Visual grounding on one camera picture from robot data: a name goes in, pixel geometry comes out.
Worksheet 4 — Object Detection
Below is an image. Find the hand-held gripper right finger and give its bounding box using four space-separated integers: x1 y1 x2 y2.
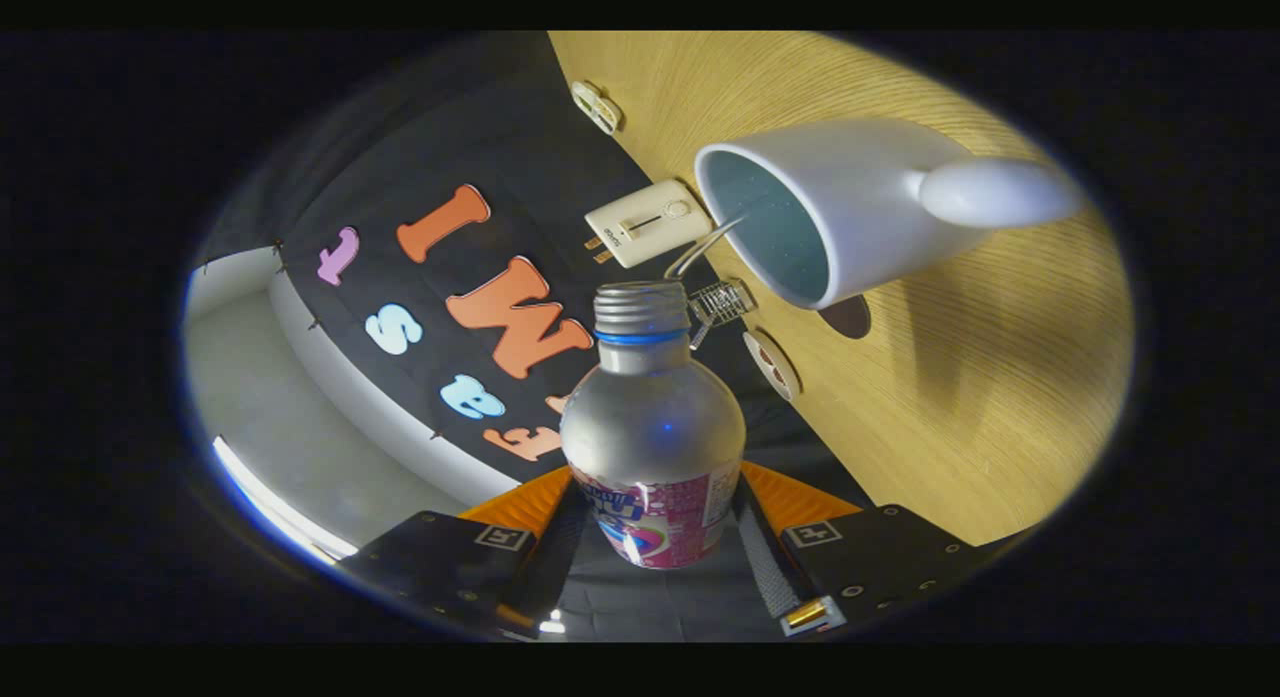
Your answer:
735 460 1031 638

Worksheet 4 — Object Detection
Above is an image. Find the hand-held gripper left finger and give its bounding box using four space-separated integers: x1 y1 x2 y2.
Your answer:
340 465 591 640

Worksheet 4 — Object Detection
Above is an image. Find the silver juice bottle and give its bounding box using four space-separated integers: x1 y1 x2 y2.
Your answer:
558 280 747 571

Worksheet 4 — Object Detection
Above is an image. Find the dark brown round coaster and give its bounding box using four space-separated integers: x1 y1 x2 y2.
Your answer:
818 295 873 340

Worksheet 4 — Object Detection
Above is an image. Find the white cup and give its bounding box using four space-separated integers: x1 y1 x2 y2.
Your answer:
693 117 1086 311

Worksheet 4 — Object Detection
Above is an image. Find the small plate with red food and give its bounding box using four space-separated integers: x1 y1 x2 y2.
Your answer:
742 329 803 402

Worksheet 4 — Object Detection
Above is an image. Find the wooden table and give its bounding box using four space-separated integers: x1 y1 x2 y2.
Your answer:
548 31 1136 548

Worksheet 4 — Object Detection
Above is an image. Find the large ceiling light panel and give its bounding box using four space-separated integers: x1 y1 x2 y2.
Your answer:
212 435 359 563

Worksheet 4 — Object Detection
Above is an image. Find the white toaster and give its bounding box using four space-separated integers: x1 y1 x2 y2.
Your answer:
583 179 714 269

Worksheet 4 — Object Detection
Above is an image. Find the white divided snack dish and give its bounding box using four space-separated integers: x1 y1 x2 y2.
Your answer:
570 80 624 135

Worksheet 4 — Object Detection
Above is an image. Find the small wire basket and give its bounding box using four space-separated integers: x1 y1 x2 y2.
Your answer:
687 277 759 351

